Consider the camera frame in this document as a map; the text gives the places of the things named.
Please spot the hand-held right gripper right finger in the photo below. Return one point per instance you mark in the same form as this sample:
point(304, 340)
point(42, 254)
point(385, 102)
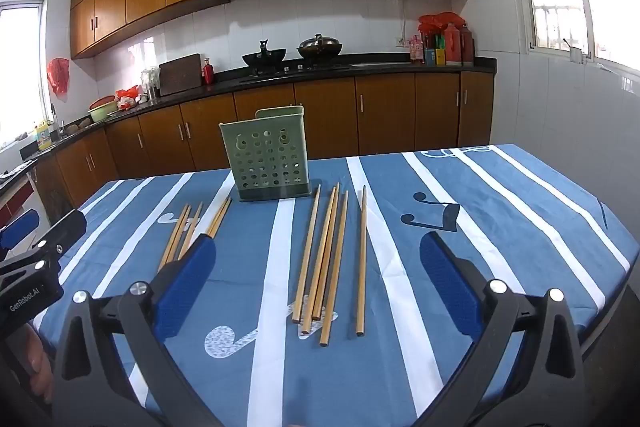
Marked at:
point(450, 287)

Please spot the bright red thermos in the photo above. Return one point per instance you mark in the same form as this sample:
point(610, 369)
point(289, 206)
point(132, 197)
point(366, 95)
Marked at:
point(452, 44)

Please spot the black kitchen countertop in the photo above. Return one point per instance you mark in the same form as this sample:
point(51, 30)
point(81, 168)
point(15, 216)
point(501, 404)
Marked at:
point(320, 74)

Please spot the green perforated utensil holder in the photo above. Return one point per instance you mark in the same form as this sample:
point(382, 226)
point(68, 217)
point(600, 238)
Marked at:
point(265, 167)

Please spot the blue white striped tablecloth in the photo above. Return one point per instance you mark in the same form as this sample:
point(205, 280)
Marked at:
point(450, 187)

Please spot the narrow kitchen window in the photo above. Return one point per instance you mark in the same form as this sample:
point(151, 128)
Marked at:
point(20, 67)

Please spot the green basin with red lid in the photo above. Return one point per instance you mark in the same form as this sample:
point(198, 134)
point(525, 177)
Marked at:
point(102, 112)

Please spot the glass jars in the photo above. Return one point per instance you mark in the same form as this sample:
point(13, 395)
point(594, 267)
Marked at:
point(150, 82)

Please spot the built-in gas stove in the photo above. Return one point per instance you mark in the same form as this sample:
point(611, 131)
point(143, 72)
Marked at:
point(300, 68)

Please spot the wooden base cabinets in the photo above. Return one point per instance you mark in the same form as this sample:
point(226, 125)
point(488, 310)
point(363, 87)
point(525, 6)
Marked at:
point(385, 112)

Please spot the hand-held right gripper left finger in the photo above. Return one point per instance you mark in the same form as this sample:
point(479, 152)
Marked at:
point(185, 292)

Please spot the dark wooden cutting board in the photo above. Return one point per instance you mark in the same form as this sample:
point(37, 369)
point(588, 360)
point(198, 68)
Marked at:
point(180, 74)

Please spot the metal faucet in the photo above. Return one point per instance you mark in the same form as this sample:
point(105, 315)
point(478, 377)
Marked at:
point(53, 117)

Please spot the red plastic bag on hook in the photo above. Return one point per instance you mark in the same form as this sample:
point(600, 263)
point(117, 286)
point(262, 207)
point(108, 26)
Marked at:
point(57, 77)

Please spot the red plastic bag over bottles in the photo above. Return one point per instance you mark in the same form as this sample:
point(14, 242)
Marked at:
point(440, 19)

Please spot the pink bottle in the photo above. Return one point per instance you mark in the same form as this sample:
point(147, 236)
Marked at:
point(416, 52)

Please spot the yellow detergent bottle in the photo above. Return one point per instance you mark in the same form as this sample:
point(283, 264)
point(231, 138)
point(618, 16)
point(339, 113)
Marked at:
point(44, 137)

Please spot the metal cup on windowsill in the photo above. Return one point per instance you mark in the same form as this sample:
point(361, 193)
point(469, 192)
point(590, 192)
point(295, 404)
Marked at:
point(575, 55)

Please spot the small red bottle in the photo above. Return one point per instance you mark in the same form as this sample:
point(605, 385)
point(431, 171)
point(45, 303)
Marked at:
point(208, 74)

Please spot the red and white plastic bags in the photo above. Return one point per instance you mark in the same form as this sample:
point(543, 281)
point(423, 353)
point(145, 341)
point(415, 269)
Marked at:
point(127, 97)

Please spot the bundle of chopsticks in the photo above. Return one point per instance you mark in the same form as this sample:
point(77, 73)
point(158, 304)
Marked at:
point(318, 259)

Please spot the person's left hand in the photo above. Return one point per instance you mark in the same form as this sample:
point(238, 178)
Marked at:
point(37, 362)

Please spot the dark red thermos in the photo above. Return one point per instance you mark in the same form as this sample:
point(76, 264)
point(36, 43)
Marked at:
point(467, 46)

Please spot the blue box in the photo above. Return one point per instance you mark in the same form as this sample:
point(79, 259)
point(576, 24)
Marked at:
point(429, 57)

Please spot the wok with lid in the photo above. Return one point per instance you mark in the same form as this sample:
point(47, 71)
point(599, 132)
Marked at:
point(320, 47)

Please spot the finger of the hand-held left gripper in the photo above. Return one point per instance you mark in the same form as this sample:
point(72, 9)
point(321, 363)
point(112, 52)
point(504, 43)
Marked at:
point(20, 227)
point(67, 227)

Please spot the yellow box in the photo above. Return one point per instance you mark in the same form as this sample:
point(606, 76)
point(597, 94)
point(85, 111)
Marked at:
point(440, 57)

